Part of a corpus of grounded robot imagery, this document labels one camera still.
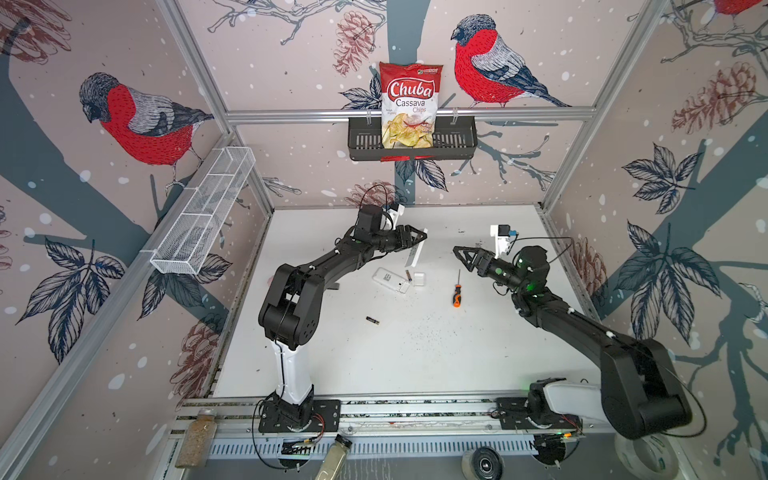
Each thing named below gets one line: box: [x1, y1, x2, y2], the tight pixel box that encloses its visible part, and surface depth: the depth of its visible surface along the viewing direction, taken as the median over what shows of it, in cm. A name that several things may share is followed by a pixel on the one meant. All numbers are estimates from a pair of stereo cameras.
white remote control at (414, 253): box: [404, 228, 429, 268], surface depth 87 cm
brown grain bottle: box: [175, 408, 218, 469], surface depth 69 cm
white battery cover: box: [413, 272, 426, 287], surface depth 102 cm
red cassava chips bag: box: [379, 62, 443, 162], surface depth 86 cm
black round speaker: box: [461, 446, 505, 480], surface depth 60 cm
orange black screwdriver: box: [452, 269, 463, 308], surface depth 96 cm
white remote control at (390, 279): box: [372, 266, 411, 294], surface depth 101 cm
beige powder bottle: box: [314, 434, 353, 480], surface depth 66 cm
